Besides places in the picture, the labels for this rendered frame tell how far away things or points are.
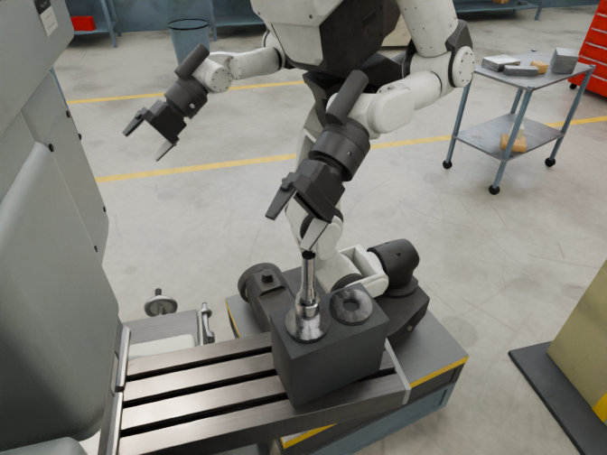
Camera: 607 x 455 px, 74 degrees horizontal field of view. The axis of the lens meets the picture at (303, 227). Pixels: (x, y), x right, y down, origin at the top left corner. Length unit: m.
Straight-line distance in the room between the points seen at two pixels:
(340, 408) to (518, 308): 1.78
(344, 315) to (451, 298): 1.70
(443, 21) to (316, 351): 0.67
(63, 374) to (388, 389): 0.72
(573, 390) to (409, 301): 0.99
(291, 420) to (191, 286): 1.65
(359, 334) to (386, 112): 0.42
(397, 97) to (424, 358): 1.18
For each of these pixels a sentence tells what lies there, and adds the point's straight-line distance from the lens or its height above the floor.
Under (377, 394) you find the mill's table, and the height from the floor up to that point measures 0.93.
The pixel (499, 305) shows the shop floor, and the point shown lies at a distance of 2.57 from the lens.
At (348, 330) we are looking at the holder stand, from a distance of 0.83.
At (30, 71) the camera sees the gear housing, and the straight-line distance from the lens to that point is 0.47.
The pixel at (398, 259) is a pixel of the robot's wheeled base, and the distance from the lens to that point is 1.55.
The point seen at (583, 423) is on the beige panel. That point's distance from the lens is 2.27.
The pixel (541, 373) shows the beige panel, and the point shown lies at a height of 0.03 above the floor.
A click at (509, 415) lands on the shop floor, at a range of 2.18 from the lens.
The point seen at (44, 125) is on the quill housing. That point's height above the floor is 1.58.
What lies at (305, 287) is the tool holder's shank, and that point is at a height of 1.24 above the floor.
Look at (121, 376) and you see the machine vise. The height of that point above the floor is 0.94.
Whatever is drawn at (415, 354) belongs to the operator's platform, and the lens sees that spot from 1.71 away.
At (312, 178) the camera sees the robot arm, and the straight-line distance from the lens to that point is 0.65.
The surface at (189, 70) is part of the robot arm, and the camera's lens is 1.10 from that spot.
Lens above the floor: 1.78
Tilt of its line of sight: 39 degrees down
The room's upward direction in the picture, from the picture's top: straight up
